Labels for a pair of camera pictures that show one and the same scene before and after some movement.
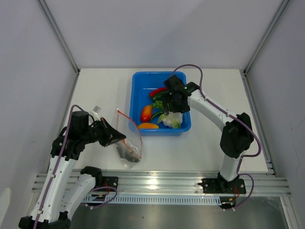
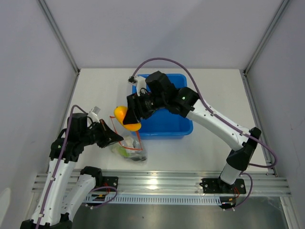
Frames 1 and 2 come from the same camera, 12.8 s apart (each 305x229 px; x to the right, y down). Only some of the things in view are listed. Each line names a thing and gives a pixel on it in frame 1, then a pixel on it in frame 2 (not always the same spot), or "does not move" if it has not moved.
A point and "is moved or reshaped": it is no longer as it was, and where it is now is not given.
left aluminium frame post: x=62 y=42 does not move
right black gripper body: x=181 y=107 to x=147 y=104
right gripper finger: x=166 y=104 to x=130 y=117
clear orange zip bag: x=129 y=150 is moved or reshaped
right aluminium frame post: x=251 y=65 does not move
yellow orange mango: x=147 y=125 to x=120 y=112
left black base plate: x=110 y=181 does not move
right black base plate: x=221 y=186 does not move
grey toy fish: x=125 y=152 to x=138 y=158
